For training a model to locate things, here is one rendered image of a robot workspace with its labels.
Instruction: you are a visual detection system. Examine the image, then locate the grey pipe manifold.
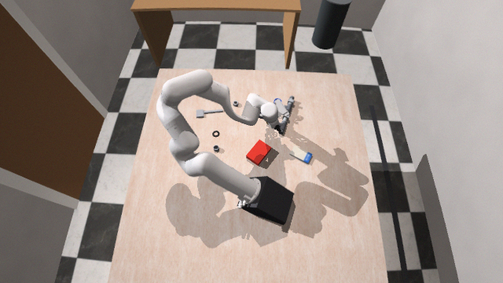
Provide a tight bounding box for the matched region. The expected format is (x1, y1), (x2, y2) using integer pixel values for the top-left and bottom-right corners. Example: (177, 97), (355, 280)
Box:
(274, 96), (294, 134)

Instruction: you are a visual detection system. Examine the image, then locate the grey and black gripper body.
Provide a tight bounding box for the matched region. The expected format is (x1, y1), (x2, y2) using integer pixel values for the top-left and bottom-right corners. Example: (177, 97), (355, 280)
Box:
(268, 119), (279, 129)

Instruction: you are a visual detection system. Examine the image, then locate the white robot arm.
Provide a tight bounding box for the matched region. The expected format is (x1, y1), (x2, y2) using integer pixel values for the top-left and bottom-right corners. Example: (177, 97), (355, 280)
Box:
(156, 69), (289, 209)

